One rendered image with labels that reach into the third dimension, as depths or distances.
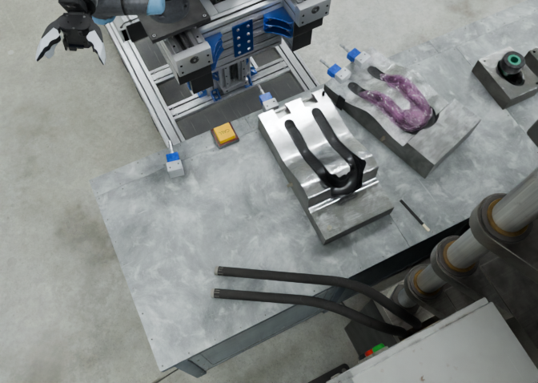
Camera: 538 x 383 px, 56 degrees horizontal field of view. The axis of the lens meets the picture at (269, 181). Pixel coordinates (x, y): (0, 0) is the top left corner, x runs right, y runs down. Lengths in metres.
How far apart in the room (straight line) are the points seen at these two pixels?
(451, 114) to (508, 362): 1.05
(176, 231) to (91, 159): 1.23
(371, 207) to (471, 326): 0.77
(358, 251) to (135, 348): 1.22
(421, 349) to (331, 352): 1.48
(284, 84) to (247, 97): 0.21
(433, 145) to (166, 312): 1.03
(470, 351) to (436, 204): 0.90
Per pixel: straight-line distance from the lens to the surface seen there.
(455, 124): 1.86
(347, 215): 1.66
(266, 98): 1.88
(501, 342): 1.02
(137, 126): 2.88
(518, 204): 0.92
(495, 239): 0.99
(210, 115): 2.60
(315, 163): 1.68
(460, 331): 1.00
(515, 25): 2.38
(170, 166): 1.75
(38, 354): 2.62
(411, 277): 1.45
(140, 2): 1.49
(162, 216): 1.74
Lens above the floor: 2.39
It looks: 65 degrees down
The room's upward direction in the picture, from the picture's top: 1 degrees clockwise
